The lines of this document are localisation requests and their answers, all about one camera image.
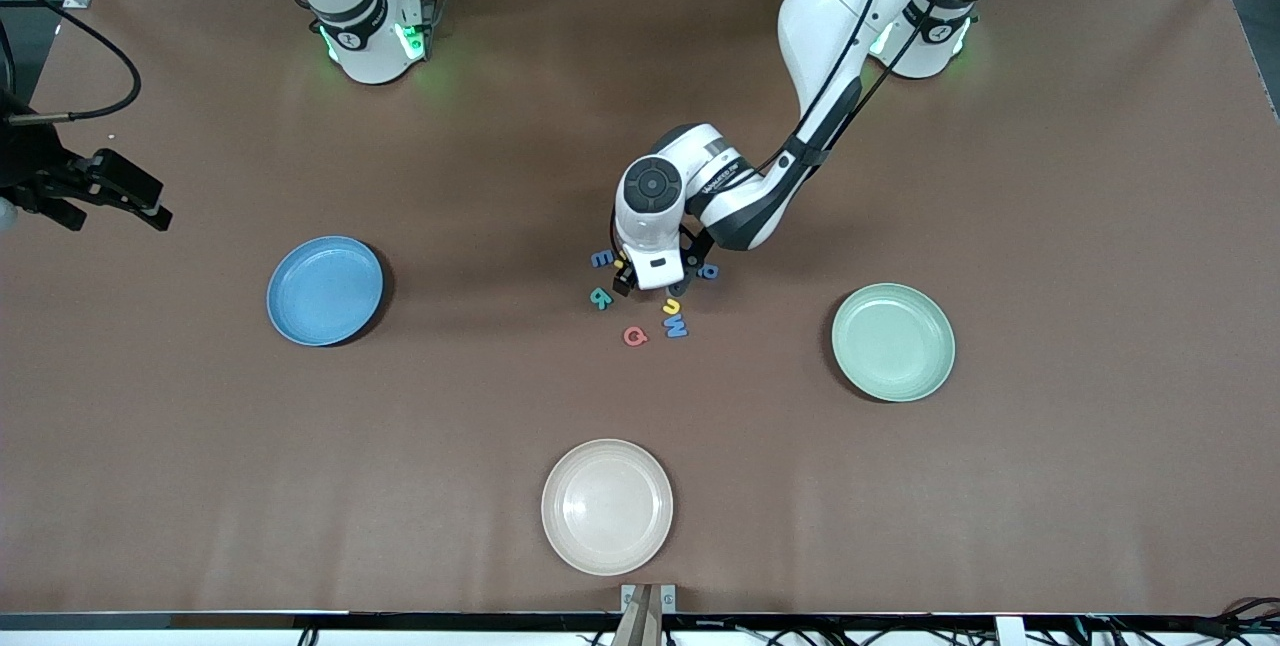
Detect red and black cable bundle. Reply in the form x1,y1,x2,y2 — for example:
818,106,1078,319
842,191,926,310
1185,596,1280,646

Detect beige plate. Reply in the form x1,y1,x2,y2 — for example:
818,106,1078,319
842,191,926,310
541,439,674,577

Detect blue plate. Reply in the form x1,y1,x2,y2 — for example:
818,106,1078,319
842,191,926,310
266,235,386,348

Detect metal table edge bracket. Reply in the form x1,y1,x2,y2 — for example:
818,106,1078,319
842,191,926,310
620,583,678,646

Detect light green plate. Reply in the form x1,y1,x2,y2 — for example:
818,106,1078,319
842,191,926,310
831,283,957,404

